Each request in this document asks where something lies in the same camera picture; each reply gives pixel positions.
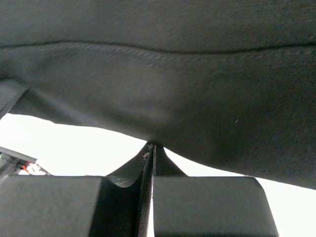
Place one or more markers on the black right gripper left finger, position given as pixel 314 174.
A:
pixel 116 205

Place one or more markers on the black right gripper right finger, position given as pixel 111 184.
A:
pixel 185 206

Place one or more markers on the black skirt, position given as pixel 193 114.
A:
pixel 226 83

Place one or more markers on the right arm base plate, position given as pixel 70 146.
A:
pixel 12 162

